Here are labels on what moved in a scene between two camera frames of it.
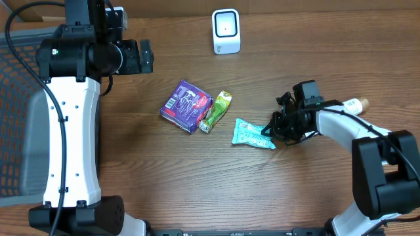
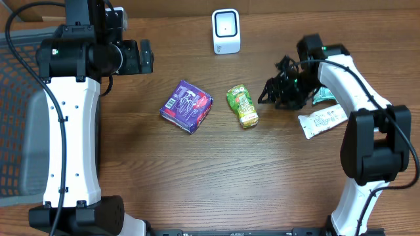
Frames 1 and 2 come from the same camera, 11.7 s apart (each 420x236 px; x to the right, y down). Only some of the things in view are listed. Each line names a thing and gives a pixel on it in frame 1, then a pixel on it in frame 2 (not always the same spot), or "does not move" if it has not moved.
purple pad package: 186,107 does not move
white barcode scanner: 226,31 does not move
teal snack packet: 247,133 → 323,94
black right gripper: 278,132 → 279,94
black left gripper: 145,56 does not move
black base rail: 295,232 does not move
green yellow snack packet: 221,105 → 241,103
